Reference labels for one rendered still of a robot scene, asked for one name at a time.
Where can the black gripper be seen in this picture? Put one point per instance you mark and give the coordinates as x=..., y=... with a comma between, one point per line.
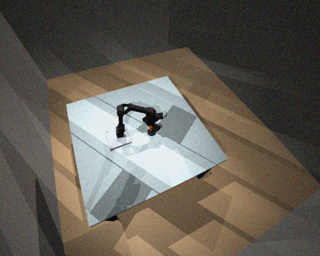
x=155, y=127

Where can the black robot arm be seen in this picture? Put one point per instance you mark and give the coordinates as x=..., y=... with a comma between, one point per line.
x=149, y=111

